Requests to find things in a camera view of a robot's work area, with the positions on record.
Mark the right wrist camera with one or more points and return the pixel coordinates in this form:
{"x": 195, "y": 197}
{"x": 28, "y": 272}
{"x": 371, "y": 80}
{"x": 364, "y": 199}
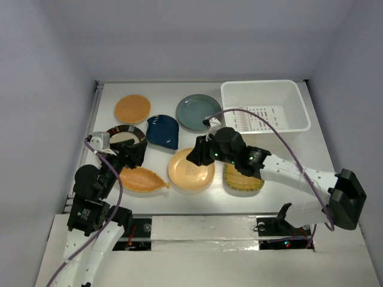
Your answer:
{"x": 212, "y": 124}

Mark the orange fish-shaped woven basket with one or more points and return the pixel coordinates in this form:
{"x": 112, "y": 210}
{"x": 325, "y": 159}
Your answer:
{"x": 142, "y": 180}

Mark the dark blue leaf plate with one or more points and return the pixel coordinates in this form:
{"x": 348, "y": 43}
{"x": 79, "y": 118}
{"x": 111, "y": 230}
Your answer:
{"x": 163, "y": 130}

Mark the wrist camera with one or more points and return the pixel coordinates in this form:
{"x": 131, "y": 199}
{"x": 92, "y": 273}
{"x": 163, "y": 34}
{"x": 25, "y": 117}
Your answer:
{"x": 212, "y": 124}
{"x": 99, "y": 142}

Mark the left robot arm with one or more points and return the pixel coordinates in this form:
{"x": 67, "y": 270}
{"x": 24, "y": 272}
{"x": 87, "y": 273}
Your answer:
{"x": 96, "y": 219}

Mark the teal round ceramic plate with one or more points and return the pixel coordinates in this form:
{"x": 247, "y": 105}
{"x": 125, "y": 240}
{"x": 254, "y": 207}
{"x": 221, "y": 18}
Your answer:
{"x": 193, "y": 109}

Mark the white plastic bin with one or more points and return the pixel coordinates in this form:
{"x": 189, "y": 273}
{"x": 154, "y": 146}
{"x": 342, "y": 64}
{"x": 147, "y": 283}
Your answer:
{"x": 279, "y": 102}

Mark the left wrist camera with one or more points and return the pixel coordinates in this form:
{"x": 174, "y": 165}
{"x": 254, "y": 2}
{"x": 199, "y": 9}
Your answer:
{"x": 99, "y": 142}

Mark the striped rim round plate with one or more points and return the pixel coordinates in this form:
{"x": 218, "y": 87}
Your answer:
{"x": 125, "y": 132}

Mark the yellow round plastic plate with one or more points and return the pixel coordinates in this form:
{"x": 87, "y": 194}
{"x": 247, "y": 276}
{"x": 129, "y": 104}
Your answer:
{"x": 188, "y": 176}

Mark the round orange woven plate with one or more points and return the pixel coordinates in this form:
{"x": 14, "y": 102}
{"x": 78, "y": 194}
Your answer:
{"x": 132, "y": 109}

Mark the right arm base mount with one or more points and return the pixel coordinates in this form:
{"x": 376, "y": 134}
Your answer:
{"x": 275, "y": 235}

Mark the green yellow bamboo tray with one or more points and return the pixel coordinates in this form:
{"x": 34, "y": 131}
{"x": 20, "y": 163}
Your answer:
{"x": 239, "y": 182}

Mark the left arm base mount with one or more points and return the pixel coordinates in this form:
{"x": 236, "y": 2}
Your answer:
{"x": 138, "y": 238}

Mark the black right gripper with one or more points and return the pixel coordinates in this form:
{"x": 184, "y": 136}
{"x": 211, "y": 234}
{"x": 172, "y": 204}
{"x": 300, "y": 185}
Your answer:
{"x": 126, "y": 154}

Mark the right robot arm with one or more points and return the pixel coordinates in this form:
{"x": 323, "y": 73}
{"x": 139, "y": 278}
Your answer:
{"x": 301, "y": 196}

